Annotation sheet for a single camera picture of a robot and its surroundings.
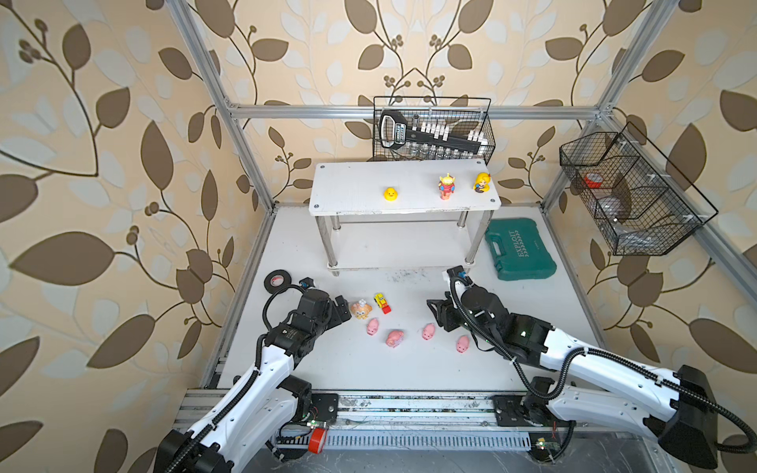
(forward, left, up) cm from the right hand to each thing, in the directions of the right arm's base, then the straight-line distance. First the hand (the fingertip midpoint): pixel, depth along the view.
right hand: (435, 298), depth 76 cm
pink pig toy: (-1, +17, -15) cm, 23 cm away
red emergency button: (-28, +30, -12) cm, 43 cm away
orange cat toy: (+3, +21, -11) cm, 24 cm away
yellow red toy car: (+8, +15, -16) cm, 23 cm away
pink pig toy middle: (-3, +1, -15) cm, 15 cm away
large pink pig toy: (-5, +11, -12) cm, 17 cm away
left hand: (+3, +28, -7) cm, 30 cm away
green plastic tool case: (+24, -34, -12) cm, 43 cm away
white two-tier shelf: (+16, +8, +16) cm, 24 cm away
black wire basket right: (+15, -52, +17) cm, 57 cm away
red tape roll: (+26, -46, +16) cm, 55 cm away
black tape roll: (+17, +50, -16) cm, 55 cm away
